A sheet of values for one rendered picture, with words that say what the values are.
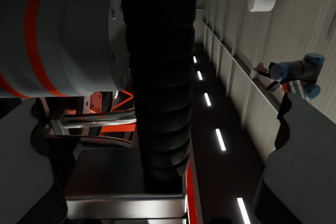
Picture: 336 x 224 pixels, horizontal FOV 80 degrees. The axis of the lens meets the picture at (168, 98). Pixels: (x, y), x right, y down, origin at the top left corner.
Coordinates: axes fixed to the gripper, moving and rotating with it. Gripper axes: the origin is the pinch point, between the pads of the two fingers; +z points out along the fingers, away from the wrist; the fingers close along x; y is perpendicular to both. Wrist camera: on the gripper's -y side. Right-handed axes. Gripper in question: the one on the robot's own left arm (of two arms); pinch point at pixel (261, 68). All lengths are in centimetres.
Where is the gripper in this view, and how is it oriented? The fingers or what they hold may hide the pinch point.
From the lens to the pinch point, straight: 132.3
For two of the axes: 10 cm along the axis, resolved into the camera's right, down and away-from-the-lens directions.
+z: -2.4, -4.9, 8.4
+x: -9.6, 0.2, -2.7
